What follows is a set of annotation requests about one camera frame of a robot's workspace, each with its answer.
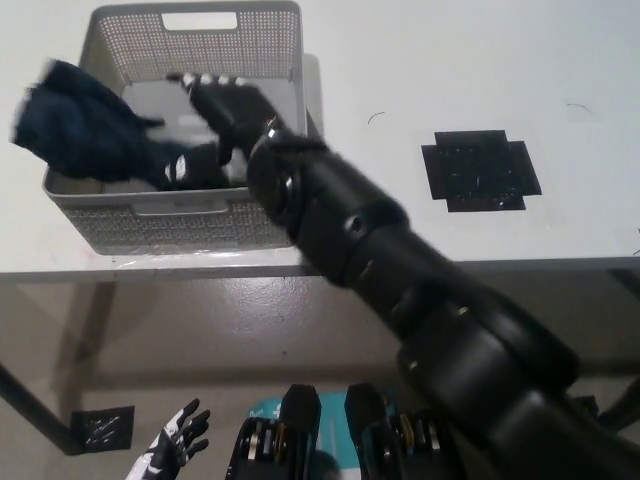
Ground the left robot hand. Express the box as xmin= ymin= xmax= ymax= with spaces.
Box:
xmin=124 ymin=397 xmax=212 ymax=480

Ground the black cross-shaped mat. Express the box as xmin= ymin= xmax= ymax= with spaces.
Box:
xmin=420 ymin=129 xmax=543 ymax=214

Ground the black diagonal table leg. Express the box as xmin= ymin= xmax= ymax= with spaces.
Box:
xmin=0 ymin=360 xmax=77 ymax=455

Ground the grey perforated plastic basket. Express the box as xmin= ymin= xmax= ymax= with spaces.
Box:
xmin=42 ymin=0 xmax=308 ymax=257

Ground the navy blue umbrella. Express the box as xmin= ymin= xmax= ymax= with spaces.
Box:
xmin=9 ymin=58 xmax=236 ymax=193

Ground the black ribbed robot body block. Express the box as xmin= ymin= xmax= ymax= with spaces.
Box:
xmin=224 ymin=383 xmax=321 ymax=480
xmin=344 ymin=383 xmax=447 ymax=480

